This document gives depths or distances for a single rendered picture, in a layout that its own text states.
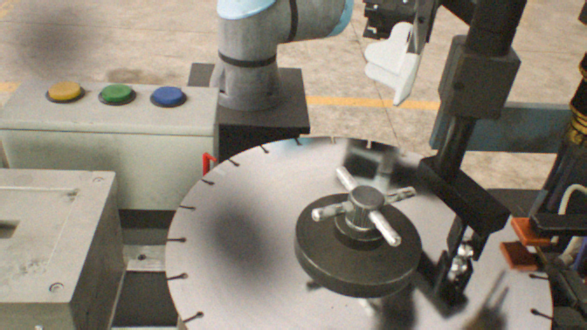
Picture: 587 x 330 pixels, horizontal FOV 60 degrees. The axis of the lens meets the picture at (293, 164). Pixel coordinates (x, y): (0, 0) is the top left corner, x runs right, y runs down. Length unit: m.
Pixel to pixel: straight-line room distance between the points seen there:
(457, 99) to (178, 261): 0.25
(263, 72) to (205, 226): 0.57
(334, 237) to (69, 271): 0.24
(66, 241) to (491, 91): 0.40
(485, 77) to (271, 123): 0.63
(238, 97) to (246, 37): 0.12
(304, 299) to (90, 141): 0.41
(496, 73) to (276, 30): 0.63
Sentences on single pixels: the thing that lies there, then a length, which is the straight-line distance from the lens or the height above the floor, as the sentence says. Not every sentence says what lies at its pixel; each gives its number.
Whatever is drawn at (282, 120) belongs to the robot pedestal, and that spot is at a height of 0.75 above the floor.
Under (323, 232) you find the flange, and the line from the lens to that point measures 0.44.
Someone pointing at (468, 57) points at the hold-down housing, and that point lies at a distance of 0.38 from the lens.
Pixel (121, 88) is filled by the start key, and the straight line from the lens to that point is 0.75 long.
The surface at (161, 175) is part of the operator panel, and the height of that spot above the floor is 0.81.
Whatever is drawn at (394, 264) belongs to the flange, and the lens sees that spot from 0.43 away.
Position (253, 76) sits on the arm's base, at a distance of 0.98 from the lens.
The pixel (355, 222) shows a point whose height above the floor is 0.98.
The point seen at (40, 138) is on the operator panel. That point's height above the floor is 0.87.
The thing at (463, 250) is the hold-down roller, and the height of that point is 0.96.
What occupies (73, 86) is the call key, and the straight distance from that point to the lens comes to 0.77.
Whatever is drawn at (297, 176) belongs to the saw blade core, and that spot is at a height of 0.95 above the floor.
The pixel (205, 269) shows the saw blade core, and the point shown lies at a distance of 0.42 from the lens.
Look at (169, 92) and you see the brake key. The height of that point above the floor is 0.91.
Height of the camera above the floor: 1.27
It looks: 37 degrees down
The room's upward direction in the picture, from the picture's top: 6 degrees clockwise
